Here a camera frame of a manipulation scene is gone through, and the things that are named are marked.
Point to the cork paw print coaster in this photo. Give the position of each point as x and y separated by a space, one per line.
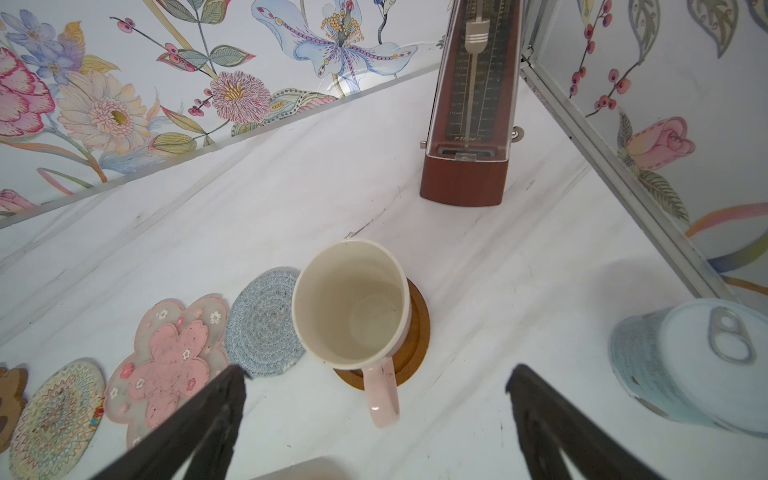
13 383

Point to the grey round coaster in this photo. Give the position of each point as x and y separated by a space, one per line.
260 335

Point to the white ceramic lidded jar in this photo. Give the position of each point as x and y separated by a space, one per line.
703 362

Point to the brown wooden metronome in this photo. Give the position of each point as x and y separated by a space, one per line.
472 126

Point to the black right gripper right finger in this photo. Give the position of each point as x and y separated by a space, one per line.
552 430

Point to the brown wooden round coaster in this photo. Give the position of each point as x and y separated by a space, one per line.
412 350

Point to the cream mug pink handle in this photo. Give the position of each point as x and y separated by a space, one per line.
351 309

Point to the white embroidered round coaster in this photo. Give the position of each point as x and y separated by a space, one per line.
58 423

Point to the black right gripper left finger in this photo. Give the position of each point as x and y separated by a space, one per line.
201 435

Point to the pink flower coaster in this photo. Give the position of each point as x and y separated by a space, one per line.
177 351

